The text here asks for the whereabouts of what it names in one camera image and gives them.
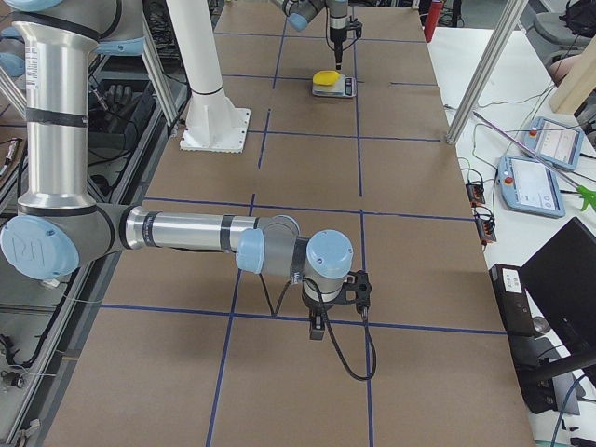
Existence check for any silver digital kitchen scale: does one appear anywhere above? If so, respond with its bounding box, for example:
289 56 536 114
312 74 357 99

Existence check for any grey stick with green tip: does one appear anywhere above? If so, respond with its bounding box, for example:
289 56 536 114
472 111 595 211

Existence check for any aluminium frame post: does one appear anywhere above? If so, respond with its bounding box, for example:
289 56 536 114
446 0 528 144

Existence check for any black monitor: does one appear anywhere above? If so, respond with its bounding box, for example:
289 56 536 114
521 217 595 354

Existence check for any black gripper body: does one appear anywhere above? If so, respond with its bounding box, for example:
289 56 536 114
328 15 362 45
302 270 372 321

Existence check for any red cylinder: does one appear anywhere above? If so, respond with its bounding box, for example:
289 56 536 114
424 0 444 43

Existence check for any blue teach pendant far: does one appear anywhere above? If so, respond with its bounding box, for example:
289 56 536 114
523 116 585 171

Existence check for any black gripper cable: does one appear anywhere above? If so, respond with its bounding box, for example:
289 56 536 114
260 274 377 383

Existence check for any black power strip right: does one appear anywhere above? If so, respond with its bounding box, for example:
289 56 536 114
472 205 497 247

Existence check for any blue teach pendant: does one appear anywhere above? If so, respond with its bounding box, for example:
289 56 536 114
497 155 565 218
523 116 585 171

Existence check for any blue teach pendant near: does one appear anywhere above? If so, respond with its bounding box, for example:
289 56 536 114
497 155 565 218

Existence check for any yellow mango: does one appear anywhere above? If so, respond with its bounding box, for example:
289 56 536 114
312 70 341 87

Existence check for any black power strip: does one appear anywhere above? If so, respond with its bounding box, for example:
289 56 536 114
465 168 485 207
472 205 497 247

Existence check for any black power strip left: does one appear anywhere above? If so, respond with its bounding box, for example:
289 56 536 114
465 168 485 207

